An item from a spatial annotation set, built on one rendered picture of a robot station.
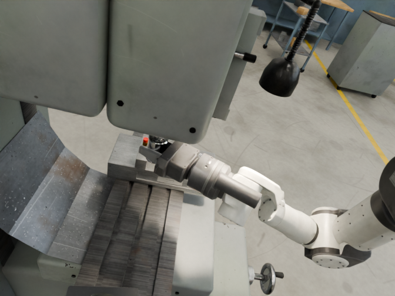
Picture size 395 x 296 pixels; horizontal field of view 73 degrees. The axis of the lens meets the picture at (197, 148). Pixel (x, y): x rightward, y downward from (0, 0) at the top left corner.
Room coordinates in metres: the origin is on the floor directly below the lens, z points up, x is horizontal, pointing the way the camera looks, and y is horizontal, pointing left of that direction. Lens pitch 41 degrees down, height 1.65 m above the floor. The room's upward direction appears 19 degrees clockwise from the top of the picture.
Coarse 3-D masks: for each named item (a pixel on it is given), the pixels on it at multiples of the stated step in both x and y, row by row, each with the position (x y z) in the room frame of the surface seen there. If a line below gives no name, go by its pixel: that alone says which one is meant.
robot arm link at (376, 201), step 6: (378, 192) 0.41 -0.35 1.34; (372, 198) 0.41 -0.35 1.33; (378, 198) 0.39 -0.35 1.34; (372, 204) 0.39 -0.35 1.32; (378, 204) 0.38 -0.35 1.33; (384, 204) 0.38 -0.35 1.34; (372, 210) 0.38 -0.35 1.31; (378, 210) 0.38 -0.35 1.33; (384, 210) 0.37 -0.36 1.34; (378, 216) 0.37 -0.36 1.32; (384, 216) 0.36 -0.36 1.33; (390, 216) 0.36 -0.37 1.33; (384, 222) 0.36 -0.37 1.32; (390, 222) 0.36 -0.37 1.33; (390, 228) 0.35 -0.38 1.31
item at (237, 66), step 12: (252, 12) 0.47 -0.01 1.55; (264, 12) 0.50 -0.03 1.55; (252, 24) 0.47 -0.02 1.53; (264, 24) 0.47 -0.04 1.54; (240, 36) 0.47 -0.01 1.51; (252, 36) 0.47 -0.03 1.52; (240, 48) 0.47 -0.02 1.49; (252, 48) 0.47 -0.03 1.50; (240, 60) 0.47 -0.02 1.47; (228, 72) 0.47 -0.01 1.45; (240, 72) 0.47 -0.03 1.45; (228, 84) 0.47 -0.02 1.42; (228, 96) 0.47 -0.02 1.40; (216, 108) 0.47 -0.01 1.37; (228, 108) 0.47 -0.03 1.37
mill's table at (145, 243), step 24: (120, 192) 0.51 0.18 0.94; (144, 192) 0.53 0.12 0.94; (168, 192) 0.58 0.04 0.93; (120, 216) 0.43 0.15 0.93; (144, 216) 0.46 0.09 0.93; (168, 216) 0.48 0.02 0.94; (96, 240) 0.34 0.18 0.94; (120, 240) 0.36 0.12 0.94; (144, 240) 0.38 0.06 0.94; (168, 240) 0.40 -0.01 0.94; (96, 264) 0.28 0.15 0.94; (120, 264) 0.30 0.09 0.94; (144, 264) 0.32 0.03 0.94; (168, 264) 0.34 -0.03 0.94; (144, 288) 0.26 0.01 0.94; (168, 288) 0.28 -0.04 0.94
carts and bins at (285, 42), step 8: (296, 0) 5.22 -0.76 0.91; (280, 8) 5.25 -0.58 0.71; (296, 8) 5.01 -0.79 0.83; (304, 8) 4.73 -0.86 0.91; (304, 16) 4.60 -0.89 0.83; (296, 24) 4.55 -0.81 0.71; (328, 24) 4.68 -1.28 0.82; (272, 32) 5.26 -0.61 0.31; (296, 32) 5.41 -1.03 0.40; (280, 40) 4.90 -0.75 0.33; (288, 40) 5.12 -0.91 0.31; (264, 48) 5.25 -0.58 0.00; (288, 48) 4.67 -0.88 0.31; (312, 48) 4.71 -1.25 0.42; (304, 64) 4.68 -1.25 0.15
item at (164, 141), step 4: (152, 136) 0.47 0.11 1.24; (152, 140) 0.45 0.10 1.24; (156, 140) 0.46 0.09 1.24; (160, 140) 0.46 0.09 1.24; (164, 140) 0.47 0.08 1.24; (168, 140) 0.47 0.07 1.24; (152, 144) 0.45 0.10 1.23; (156, 144) 0.45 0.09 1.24; (160, 144) 0.45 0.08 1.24; (164, 144) 0.46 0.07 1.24
